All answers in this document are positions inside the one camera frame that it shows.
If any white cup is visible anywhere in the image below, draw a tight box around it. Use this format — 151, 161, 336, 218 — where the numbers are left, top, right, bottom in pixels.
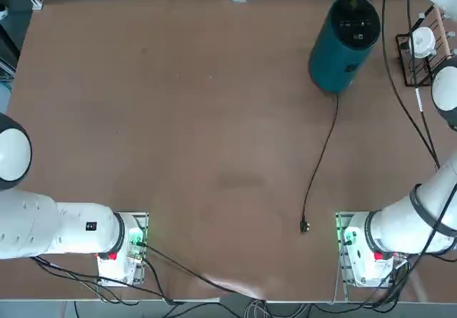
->
408, 26, 437, 59

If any black wire cup rack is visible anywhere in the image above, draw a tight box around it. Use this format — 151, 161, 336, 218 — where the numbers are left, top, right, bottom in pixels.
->
395, 5, 457, 88

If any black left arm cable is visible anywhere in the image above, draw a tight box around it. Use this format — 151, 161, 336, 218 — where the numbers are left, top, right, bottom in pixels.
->
142, 243, 251, 297

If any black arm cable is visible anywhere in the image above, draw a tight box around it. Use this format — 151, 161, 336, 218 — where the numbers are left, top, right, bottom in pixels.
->
379, 0, 442, 171
142, 243, 251, 297

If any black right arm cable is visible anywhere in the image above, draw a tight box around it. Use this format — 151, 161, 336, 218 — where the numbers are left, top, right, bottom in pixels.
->
379, 0, 442, 171

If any black air fryer power cable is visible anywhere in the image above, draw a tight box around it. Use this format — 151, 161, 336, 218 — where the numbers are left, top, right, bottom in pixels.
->
298, 94, 340, 234

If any green air fryer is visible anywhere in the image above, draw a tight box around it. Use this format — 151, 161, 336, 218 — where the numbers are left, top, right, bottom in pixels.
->
308, 0, 381, 96

